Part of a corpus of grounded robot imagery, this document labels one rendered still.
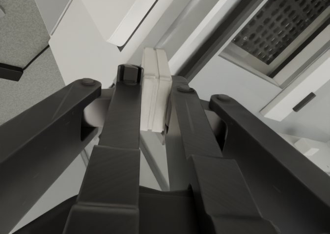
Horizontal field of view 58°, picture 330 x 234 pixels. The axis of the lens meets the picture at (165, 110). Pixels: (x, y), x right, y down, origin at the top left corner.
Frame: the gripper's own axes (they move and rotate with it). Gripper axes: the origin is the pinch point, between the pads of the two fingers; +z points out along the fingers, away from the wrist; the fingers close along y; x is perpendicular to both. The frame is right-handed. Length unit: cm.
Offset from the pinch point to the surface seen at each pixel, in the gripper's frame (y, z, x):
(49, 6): -13.8, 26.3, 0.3
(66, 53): -9.7, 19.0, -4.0
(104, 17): -4.7, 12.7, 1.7
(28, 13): -46, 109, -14
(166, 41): 1.2, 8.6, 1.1
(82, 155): -27, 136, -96
